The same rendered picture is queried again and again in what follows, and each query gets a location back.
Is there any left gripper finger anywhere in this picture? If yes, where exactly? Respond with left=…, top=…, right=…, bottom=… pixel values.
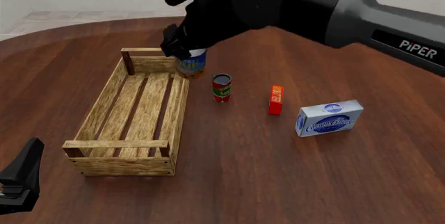
left=0, top=136, right=45, bottom=187

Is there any red butter box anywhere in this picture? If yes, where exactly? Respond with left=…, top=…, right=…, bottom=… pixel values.
left=268, top=84, right=285, bottom=116

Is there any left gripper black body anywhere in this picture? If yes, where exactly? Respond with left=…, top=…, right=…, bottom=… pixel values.
left=0, top=181, right=41, bottom=215

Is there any wooden slat tray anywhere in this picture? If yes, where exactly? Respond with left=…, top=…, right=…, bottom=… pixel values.
left=61, top=47, right=191, bottom=177

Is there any alphabet soup tin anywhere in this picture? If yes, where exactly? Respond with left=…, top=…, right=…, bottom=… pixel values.
left=176, top=48, right=208, bottom=80

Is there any tomato sauce tin, red label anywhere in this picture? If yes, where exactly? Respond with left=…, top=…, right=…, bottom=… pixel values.
left=212, top=73, right=233, bottom=104

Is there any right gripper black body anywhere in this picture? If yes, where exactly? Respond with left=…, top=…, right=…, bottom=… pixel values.
left=177, top=0, right=241, bottom=53

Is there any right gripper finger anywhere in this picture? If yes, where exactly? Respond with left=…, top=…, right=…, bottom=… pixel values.
left=159, top=24, right=191, bottom=58

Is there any blue-white cream cheese box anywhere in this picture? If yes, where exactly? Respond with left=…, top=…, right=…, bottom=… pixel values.
left=294, top=99, right=365, bottom=138

